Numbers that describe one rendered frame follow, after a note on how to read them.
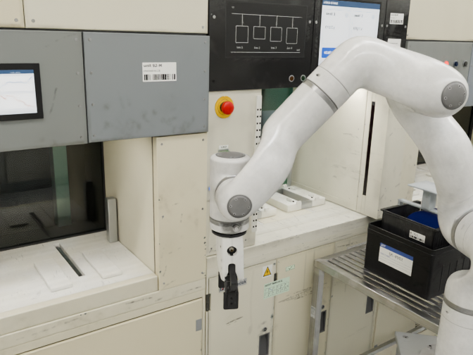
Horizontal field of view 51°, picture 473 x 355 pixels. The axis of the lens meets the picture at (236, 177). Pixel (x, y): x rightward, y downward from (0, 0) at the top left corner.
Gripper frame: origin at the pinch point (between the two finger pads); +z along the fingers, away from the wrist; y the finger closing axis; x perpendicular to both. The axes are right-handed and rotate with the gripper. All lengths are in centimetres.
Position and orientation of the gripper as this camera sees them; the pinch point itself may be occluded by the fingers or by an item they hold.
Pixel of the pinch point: (227, 294)
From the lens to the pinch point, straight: 112.3
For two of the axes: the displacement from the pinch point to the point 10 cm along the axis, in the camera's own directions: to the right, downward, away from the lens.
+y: -1.5, -2.8, 9.5
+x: -9.9, 0.2, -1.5
